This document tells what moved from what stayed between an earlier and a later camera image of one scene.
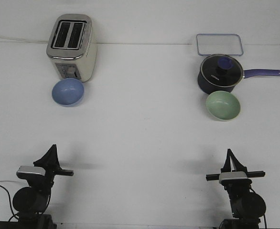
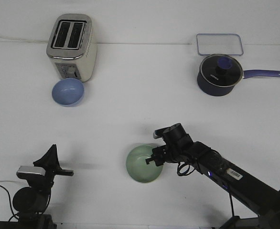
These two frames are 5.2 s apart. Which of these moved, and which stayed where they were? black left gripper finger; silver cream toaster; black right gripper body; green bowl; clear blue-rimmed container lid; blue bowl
Moved: black right gripper body; green bowl
Stayed: silver cream toaster; blue bowl; clear blue-rimmed container lid; black left gripper finger
